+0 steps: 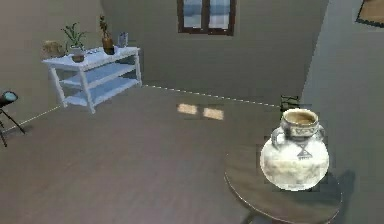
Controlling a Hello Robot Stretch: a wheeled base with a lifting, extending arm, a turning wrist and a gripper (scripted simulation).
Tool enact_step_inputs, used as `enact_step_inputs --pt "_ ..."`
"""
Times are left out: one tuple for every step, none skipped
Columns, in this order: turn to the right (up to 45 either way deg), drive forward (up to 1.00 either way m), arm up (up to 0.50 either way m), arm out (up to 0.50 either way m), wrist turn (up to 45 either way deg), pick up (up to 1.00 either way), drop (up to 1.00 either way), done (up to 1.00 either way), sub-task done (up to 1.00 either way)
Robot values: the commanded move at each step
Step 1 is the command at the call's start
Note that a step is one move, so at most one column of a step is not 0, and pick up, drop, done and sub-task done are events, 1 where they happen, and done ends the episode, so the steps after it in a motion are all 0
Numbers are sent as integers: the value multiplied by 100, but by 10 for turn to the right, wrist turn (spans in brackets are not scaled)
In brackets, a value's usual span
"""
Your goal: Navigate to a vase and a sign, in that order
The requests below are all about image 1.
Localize framed picture with dark border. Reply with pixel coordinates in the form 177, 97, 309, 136
354, 0, 384, 28

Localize brown framed window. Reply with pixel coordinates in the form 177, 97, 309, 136
176, 0, 238, 37

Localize brown vase with dry plant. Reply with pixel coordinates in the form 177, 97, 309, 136
98, 14, 116, 56

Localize green plant in white pot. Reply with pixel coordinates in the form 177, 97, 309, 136
60, 22, 88, 56

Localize small dark green box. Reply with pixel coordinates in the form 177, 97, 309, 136
279, 94, 300, 112

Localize white round vase with handles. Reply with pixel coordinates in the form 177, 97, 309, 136
259, 108, 330, 192

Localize grey glass jar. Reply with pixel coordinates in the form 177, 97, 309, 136
117, 31, 129, 49

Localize tan woven basket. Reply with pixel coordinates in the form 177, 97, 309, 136
41, 39, 65, 59

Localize white shelf table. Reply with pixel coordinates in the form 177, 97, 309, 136
41, 46, 143, 115

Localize round dark wooden table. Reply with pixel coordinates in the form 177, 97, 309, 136
223, 146, 344, 224

